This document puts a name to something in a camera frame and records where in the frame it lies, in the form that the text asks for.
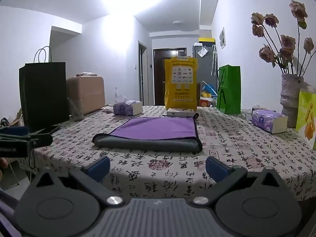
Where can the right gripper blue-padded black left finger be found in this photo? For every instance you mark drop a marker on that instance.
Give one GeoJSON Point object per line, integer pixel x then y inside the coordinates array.
{"type": "Point", "coordinates": [66, 204]}

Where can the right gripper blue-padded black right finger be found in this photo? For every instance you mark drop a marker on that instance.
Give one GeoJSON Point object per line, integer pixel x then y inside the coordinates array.
{"type": "Point", "coordinates": [248, 203]}

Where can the purple grey microfiber towel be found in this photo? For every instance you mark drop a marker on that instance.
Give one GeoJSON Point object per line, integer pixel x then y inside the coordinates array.
{"type": "Point", "coordinates": [167, 134]}

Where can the dark green paper bag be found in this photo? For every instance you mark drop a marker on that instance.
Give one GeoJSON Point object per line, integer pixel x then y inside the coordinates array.
{"type": "Point", "coordinates": [43, 97]}

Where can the calligraphy print tablecloth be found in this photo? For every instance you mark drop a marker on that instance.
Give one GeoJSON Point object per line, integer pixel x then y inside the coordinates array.
{"type": "Point", "coordinates": [136, 173]}

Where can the beige hard-shell suitcase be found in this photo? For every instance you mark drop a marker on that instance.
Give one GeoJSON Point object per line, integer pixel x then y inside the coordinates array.
{"type": "Point", "coordinates": [85, 94]}

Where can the purple tissue pack right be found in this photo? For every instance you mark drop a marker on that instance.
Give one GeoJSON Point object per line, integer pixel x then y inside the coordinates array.
{"type": "Point", "coordinates": [270, 121]}

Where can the purple tissue pack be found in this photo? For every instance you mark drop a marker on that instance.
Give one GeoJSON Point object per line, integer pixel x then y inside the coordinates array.
{"type": "Point", "coordinates": [270, 121]}
{"type": "Point", "coordinates": [128, 108]}

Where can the lime green orange bag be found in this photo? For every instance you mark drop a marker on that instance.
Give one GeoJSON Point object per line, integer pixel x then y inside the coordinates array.
{"type": "Point", "coordinates": [305, 125]}

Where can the green paper gift bag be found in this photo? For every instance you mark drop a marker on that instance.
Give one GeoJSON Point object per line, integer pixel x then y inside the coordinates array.
{"type": "Point", "coordinates": [229, 90]}

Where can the purple tissue pack left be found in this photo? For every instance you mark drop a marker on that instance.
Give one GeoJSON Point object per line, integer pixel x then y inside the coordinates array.
{"type": "Point", "coordinates": [128, 108]}

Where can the white flat product box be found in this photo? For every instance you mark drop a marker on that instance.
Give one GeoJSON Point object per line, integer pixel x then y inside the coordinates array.
{"type": "Point", "coordinates": [172, 112]}

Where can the grey textured vase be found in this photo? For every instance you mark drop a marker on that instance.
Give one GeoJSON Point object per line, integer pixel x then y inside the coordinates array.
{"type": "Point", "coordinates": [290, 89]}

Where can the yellow printed plastic bag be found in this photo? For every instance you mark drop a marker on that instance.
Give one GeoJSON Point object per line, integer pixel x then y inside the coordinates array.
{"type": "Point", "coordinates": [181, 83]}

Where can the grey refrigerator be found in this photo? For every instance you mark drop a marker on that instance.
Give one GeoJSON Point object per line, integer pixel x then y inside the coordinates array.
{"type": "Point", "coordinates": [206, 57]}

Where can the dried roses bouquet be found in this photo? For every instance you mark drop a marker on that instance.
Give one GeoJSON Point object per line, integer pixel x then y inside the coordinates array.
{"type": "Point", "coordinates": [291, 55]}

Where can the dark brown entrance door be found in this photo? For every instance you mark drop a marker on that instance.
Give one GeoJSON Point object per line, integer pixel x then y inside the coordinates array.
{"type": "Point", "coordinates": [159, 57]}

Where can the yellow box atop fridge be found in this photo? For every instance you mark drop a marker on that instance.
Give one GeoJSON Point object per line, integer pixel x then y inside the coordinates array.
{"type": "Point", "coordinates": [206, 40]}

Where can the wall picture frame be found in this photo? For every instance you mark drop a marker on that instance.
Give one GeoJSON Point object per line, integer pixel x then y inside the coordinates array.
{"type": "Point", "coordinates": [222, 38]}

